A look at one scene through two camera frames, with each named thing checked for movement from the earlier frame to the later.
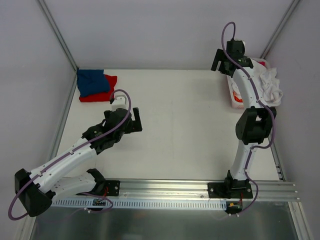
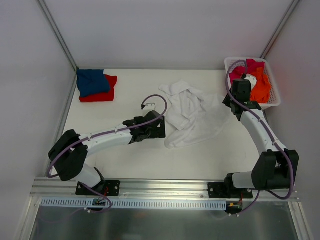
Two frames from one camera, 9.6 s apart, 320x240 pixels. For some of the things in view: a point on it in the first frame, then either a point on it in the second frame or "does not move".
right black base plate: (218, 190) does not move
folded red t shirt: (102, 97) does not move
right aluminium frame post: (280, 28) does not move
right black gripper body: (223, 64) -> (227, 100)
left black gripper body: (133, 122) -> (160, 128)
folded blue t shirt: (91, 81) does not move
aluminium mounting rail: (197, 190) does not move
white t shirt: (269, 83) -> (195, 117)
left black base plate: (113, 187) does not move
